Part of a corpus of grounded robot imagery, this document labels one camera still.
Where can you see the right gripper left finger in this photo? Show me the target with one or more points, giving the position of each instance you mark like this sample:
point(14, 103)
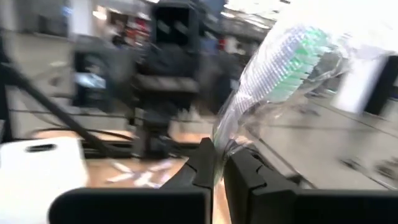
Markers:
point(186, 202)

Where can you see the clear plastic bags pile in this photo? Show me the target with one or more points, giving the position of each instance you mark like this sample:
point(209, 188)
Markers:
point(122, 167)

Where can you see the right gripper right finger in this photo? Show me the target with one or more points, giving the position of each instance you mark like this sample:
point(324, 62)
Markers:
point(264, 205)

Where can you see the green toothbrush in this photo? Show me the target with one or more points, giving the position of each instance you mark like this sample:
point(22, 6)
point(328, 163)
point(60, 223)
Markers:
point(121, 178)
point(289, 65)

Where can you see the white plastic bin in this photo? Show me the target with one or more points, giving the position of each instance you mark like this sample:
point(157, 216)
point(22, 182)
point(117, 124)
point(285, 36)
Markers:
point(37, 180)

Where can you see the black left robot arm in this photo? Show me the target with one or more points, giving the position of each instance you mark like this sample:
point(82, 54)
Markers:
point(168, 81)

